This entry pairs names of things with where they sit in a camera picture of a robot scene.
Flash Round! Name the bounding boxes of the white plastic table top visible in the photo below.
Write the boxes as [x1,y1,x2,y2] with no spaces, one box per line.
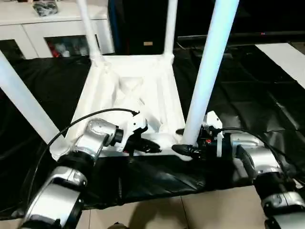
[50,53,193,162]

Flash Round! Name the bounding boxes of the black mat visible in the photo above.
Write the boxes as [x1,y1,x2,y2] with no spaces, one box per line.
[0,44,305,219]

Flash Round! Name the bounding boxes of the dark rounded robot part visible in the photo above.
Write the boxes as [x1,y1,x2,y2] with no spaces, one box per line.
[109,221,131,229]

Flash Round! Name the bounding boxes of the white flat board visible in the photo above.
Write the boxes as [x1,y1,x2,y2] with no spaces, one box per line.
[254,42,305,88]

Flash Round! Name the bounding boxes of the white cabinet with glass doors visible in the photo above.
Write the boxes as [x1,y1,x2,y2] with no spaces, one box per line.
[0,0,115,60]

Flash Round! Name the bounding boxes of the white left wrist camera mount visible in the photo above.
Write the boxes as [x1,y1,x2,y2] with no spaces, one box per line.
[116,111,149,153]

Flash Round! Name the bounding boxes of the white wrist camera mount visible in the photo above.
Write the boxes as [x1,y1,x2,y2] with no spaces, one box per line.
[202,111,225,158]
[116,111,149,153]

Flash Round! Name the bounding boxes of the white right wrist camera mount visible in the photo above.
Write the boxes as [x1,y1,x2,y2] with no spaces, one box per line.
[202,111,225,158]

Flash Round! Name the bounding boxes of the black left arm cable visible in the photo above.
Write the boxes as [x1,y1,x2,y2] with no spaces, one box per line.
[26,108,141,208]

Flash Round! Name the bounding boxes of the blue vertical post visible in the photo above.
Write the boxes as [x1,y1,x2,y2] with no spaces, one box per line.
[111,0,122,54]

